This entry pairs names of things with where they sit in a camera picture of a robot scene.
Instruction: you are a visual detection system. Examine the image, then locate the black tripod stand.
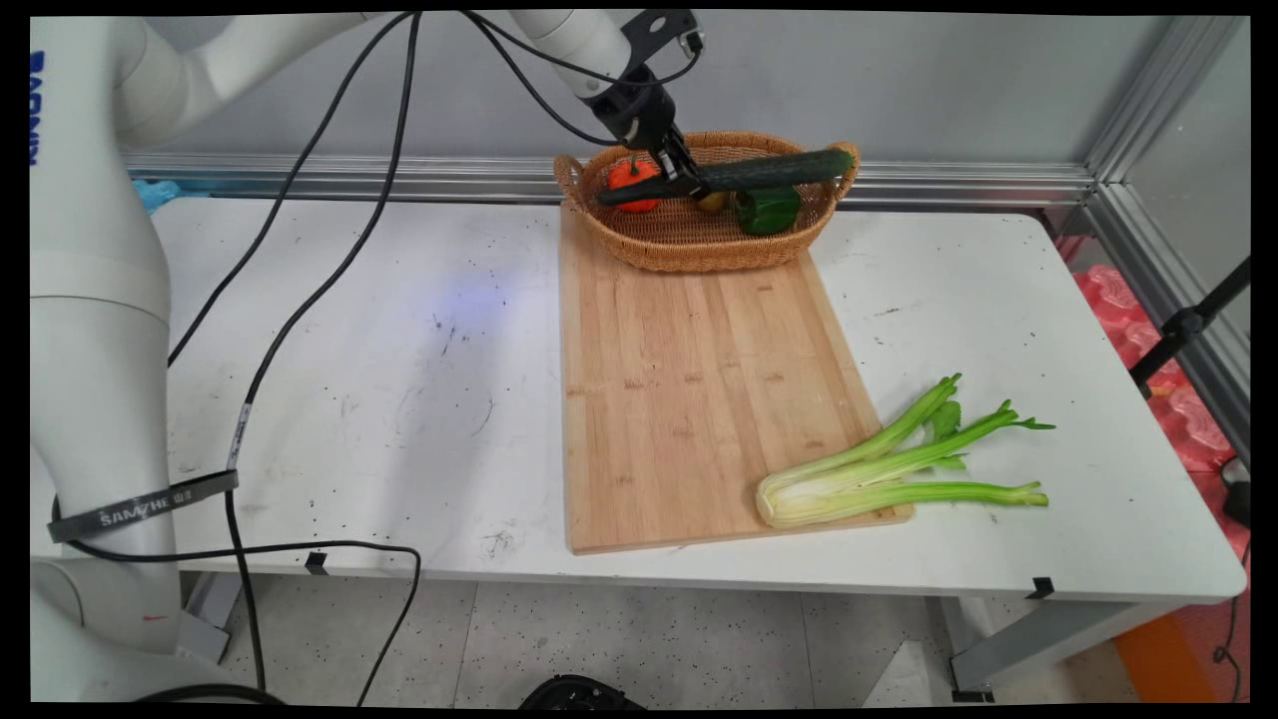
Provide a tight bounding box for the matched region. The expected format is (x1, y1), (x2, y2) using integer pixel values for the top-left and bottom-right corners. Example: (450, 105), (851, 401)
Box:
(1128, 258), (1251, 400)

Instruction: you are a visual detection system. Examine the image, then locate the red tomato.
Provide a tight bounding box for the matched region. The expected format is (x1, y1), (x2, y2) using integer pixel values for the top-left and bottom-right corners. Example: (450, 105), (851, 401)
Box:
(608, 155), (664, 215)

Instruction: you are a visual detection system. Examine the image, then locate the bamboo cutting board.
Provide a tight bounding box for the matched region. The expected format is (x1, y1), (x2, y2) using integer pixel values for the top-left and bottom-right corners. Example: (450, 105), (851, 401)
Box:
(559, 205), (917, 556)

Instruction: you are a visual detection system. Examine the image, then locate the long horizontal aluminium frame rail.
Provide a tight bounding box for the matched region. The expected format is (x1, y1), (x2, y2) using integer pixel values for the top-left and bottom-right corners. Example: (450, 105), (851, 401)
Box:
(122, 153), (1099, 212)

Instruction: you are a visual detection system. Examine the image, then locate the thin black cable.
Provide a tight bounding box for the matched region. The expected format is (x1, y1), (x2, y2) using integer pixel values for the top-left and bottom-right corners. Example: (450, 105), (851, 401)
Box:
(60, 10), (702, 705)

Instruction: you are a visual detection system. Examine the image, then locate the black round floor object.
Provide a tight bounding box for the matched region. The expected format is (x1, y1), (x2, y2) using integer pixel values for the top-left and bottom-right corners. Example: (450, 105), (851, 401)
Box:
(519, 674), (650, 710)

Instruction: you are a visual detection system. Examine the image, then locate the woven wicker basket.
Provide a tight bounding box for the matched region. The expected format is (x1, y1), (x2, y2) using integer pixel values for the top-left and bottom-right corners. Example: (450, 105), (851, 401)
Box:
(553, 131), (861, 275)

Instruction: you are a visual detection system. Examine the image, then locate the wide grey table leg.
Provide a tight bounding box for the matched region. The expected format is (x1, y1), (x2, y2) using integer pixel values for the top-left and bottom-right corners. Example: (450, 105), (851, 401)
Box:
(939, 596), (1191, 703)

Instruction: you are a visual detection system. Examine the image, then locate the thick black cable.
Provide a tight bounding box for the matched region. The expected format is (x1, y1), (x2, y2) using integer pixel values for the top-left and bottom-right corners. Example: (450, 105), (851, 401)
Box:
(225, 10), (625, 695)

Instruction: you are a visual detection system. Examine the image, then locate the orange floor mat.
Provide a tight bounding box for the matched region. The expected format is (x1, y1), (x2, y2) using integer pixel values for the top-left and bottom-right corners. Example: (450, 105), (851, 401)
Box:
(1111, 609), (1204, 706)

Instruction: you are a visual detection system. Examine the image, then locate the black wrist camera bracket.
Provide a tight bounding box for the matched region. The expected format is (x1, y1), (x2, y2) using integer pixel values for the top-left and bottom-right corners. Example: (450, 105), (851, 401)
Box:
(621, 10), (706, 73)

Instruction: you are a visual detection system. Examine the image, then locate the green bell pepper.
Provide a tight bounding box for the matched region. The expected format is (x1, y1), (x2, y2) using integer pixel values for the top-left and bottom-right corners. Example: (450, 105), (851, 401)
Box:
(736, 186), (804, 238)

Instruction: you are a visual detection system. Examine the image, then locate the blue foam floor mat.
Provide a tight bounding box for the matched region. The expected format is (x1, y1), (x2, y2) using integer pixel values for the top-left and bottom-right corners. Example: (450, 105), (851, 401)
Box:
(130, 178), (236, 217)

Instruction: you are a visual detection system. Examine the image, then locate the black printed strap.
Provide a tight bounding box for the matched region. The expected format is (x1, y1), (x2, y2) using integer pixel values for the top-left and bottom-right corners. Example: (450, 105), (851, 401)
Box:
(47, 469), (242, 545)

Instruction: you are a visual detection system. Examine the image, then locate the red foam floor mat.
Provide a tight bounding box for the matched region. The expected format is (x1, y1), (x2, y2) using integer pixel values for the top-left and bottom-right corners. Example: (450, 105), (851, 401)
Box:
(1056, 235), (1251, 562)

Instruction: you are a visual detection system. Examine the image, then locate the black power adapter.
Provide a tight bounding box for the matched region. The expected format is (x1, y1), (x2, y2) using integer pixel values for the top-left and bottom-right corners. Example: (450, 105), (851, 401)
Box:
(1222, 457), (1251, 530)

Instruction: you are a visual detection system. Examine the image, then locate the sloping aluminium frame rail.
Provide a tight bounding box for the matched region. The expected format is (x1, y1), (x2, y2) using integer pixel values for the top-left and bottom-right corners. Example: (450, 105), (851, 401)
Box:
(1083, 183), (1251, 462)

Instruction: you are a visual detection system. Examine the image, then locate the green celery bunch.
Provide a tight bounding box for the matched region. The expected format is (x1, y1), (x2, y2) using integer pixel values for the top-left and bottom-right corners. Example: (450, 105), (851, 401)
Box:
(756, 373), (1056, 530)

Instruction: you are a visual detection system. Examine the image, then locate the dark green cucumber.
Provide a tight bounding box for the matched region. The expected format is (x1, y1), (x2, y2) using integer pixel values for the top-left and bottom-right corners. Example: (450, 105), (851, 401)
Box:
(596, 148), (859, 208)

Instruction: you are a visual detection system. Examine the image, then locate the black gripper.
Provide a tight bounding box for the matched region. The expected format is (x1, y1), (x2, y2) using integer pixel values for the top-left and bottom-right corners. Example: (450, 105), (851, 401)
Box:
(584, 64), (712, 198)

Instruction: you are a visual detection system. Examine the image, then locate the upright aluminium frame post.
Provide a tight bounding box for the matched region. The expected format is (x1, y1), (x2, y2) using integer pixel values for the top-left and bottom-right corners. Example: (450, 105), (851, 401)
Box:
(1083, 15), (1247, 189)

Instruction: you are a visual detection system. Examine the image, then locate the narrow grey table leg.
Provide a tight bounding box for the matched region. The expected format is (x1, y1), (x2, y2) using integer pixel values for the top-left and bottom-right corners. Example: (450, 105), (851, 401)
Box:
(180, 571), (247, 666)

